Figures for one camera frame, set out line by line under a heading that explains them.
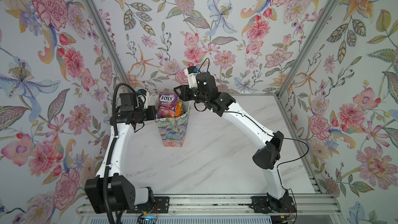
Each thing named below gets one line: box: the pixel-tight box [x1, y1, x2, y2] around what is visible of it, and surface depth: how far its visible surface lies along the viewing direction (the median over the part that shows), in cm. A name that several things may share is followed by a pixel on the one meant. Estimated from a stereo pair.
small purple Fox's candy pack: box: [157, 93, 178, 118], surface depth 81 cm
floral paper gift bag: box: [154, 94, 192, 147], surface depth 84 cm
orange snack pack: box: [174, 100, 183, 117], surface depth 86 cm
